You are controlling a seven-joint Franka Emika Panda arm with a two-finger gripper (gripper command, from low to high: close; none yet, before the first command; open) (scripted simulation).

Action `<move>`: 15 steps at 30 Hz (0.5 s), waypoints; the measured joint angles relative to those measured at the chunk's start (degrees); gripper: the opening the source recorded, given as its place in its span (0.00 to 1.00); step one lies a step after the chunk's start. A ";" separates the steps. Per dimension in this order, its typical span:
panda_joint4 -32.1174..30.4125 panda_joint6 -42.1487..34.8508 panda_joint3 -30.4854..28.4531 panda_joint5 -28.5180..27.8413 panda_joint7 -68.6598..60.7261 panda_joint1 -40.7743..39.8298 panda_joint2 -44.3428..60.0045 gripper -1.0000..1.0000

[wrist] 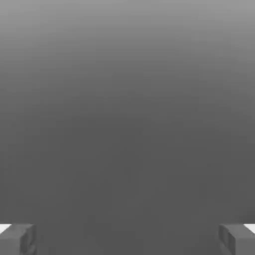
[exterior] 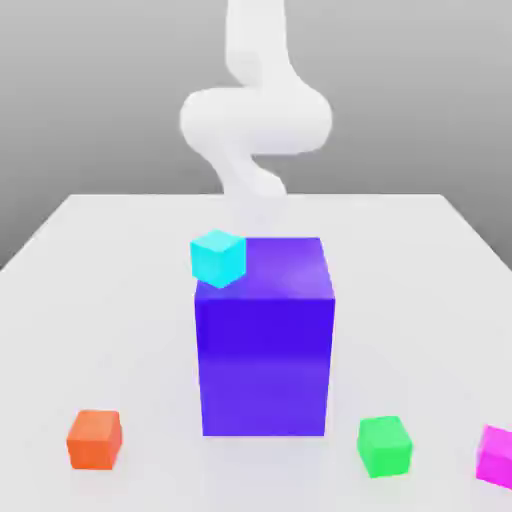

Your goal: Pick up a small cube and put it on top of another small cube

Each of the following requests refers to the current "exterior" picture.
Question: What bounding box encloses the large purple box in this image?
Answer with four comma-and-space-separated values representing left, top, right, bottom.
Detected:
193, 236, 336, 438

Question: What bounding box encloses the small green cube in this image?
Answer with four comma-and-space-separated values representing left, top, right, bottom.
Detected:
356, 414, 414, 480

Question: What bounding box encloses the small orange cube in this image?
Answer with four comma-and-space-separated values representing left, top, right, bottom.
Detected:
65, 408, 124, 472

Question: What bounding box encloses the small cyan cube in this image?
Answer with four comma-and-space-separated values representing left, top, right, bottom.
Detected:
189, 228, 248, 290

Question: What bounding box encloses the small magenta cube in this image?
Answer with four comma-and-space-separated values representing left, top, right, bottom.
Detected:
474, 423, 512, 491

